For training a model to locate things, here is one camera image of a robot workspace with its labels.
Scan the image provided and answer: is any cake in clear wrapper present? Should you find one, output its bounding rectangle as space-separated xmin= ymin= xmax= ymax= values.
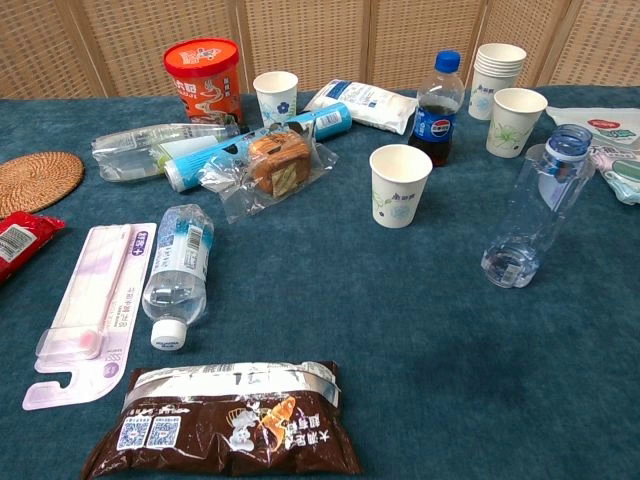
xmin=198 ymin=124 xmax=339 ymax=225

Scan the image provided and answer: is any white cup blue flower print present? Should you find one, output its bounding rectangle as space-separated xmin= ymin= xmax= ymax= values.
xmin=252 ymin=70 xmax=300 ymax=129

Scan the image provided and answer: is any pink toothbrush blister pack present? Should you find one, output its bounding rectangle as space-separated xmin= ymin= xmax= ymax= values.
xmin=21 ymin=222 xmax=158 ymax=412

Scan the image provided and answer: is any red instant noodle tub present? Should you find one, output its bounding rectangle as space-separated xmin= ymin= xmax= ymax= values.
xmin=162 ymin=37 xmax=245 ymax=126

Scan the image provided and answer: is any sealed water bottle white cap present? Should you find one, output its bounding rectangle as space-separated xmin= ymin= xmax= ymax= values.
xmin=141 ymin=203 xmax=216 ymax=353

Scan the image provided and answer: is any stack of white paper cups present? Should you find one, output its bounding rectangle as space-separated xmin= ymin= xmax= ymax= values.
xmin=467 ymin=42 xmax=528 ymax=121

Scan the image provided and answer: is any cola bottle blue cap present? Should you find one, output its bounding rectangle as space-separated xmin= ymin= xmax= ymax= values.
xmin=407 ymin=49 xmax=466 ymax=169

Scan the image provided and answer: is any round woven rattan coaster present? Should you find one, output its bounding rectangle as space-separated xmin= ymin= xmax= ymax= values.
xmin=0 ymin=151 xmax=85 ymax=220

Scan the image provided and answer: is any wicker folding screen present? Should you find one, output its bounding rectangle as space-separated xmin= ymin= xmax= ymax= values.
xmin=0 ymin=0 xmax=640 ymax=100

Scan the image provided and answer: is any white wet wipes pack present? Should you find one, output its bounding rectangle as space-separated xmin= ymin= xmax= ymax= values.
xmin=303 ymin=78 xmax=419 ymax=136

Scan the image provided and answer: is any white snack bag right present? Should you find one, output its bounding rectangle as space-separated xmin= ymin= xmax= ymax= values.
xmin=544 ymin=104 xmax=640 ymax=206

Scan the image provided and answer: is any clear bottle green label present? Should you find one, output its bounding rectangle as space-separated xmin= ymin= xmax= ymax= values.
xmin=90 ymin=122 xmax=241 ymax=184

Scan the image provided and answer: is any white cup green flower print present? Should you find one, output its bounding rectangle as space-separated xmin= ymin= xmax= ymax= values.
xmin=485 ymin=87 xmax=549 ymax=160

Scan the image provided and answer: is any clear plastic bottle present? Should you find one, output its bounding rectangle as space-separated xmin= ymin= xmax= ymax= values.
xmin=480 ymin=123 xmax=597 ymax=290

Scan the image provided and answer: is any brown bread snack bag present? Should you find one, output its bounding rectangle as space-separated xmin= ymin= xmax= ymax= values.
xmin=79 ymin=359 xmax=362 ymax=480

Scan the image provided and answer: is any blue cylindrical roll pack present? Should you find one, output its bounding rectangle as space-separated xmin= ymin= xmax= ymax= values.
xmin=163 ymin=101 xmax=354 ymax=193

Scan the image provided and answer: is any teal tablecloth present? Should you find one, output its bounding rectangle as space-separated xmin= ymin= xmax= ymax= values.
xmin=0 ymin=85 xmax=640 ymax=480

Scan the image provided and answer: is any red snack packet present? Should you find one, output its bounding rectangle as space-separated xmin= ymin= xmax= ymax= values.
xmin=0 ymin=210 xmax=67 ymax=286

